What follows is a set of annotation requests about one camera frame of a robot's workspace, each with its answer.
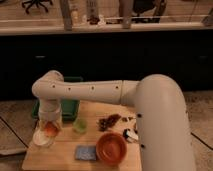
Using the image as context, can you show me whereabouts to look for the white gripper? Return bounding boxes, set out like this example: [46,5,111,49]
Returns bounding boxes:
[38,107,63,135]

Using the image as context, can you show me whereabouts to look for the orange apple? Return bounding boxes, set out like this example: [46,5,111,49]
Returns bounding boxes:
[44,122,59,137]

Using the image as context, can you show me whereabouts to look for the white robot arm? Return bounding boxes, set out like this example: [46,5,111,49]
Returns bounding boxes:
[32,70,196,171]

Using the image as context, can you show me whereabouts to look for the small green cup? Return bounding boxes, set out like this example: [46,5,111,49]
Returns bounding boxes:
[73,119,87,134]

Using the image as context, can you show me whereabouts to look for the green plastic tray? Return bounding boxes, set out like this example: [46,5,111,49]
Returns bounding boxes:
[31,76,83,121]

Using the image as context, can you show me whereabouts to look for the blue sponge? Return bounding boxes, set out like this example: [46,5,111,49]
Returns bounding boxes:
[75,146,96,161]

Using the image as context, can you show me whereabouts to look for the dark grapes bunch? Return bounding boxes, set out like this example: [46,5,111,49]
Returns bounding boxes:
[98,114,121,131]

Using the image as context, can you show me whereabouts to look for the orange bowl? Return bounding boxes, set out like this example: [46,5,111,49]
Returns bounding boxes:
[96,132,127,166]

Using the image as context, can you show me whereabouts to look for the black office chair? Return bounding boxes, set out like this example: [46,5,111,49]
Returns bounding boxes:
[21,0,53,14]

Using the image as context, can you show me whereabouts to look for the black white handled brush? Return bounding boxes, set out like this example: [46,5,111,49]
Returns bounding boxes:
[123,129,138,143]

